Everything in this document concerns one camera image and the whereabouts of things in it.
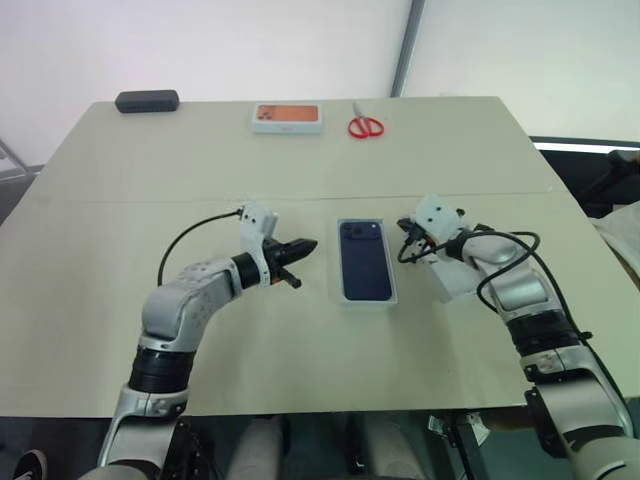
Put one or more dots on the dark blue smartphone in tray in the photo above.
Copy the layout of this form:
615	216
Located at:
395	280

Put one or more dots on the dark grey oblong case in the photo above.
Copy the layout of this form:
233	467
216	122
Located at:
147	101

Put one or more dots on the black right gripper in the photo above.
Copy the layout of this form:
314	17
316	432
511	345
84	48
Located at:
425	247

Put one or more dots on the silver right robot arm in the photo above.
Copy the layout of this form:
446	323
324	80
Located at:
520	290

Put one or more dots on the black side furniture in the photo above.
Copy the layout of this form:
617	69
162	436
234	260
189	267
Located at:
580	170

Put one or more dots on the dark blue smartphone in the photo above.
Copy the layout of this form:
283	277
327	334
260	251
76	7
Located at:
395	280
365	265

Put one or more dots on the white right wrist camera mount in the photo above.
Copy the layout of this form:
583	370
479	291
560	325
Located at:
440	217

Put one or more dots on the light grey rounded leg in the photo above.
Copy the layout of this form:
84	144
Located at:
395	447
260	447

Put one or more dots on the black and white sneaker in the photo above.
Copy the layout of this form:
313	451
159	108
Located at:
30	465

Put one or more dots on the grey vertical post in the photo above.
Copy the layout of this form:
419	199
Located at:
407	47

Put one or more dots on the glass metal frame rack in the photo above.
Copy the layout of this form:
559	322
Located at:
12	160

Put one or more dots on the metal table leg bracket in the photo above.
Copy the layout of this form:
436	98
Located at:
457	435

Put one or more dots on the phone box with orange print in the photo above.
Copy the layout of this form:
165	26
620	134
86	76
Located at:
287	117

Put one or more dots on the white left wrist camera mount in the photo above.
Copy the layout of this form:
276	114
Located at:
255	222

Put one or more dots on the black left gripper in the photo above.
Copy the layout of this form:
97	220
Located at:
272	257

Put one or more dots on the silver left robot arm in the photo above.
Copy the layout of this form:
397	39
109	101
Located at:
175	305

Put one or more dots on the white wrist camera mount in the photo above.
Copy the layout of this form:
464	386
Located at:
255	222
440	217

